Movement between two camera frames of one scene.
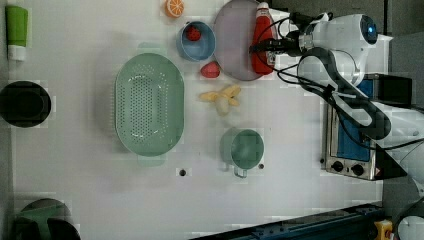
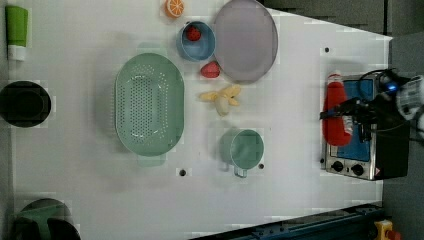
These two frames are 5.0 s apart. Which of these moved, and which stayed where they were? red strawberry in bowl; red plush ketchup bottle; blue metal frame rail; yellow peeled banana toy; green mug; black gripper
Moved: red plush ketchup bottle; black gripper
Stayed: yellow peeled banana toy; blue metal frame rail; green mug; red strawberry in bowl
